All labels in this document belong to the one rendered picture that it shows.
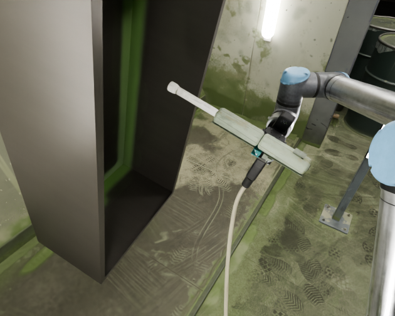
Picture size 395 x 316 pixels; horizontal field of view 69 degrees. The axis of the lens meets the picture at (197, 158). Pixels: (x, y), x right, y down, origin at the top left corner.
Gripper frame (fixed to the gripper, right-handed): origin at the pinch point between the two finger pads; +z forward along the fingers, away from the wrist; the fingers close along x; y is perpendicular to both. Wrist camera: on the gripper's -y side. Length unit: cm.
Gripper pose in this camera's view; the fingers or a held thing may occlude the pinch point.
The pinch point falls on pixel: (264, 153)
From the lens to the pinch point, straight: 87.9
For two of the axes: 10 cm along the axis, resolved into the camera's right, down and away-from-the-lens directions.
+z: -4.5, 5.3, -7.2
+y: -3.1, 6.6, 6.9
